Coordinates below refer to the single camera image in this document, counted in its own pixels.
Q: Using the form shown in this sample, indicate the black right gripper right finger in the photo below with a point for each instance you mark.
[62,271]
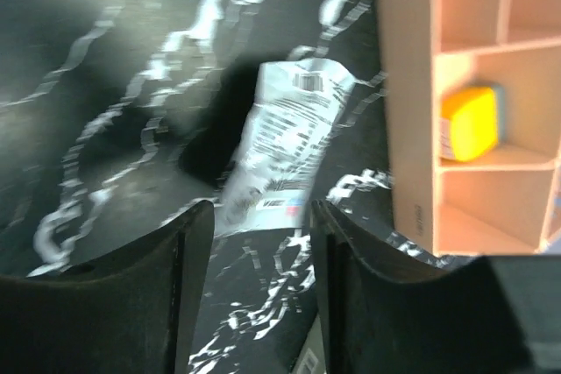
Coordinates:
[383,311]

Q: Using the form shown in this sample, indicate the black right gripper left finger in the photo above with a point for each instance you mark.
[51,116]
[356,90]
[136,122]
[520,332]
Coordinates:
[133,310]

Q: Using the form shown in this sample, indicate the silver white snack packet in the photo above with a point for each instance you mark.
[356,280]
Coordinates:
[288,129]

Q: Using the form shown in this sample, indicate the white cardboard box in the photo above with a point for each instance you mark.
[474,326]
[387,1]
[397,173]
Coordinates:
[311,359]

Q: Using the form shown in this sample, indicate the yellow sponge block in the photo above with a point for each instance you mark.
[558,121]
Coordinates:
[471,122]

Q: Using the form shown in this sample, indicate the pink desk organizer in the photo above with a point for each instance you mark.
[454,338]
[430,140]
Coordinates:
[508,200]

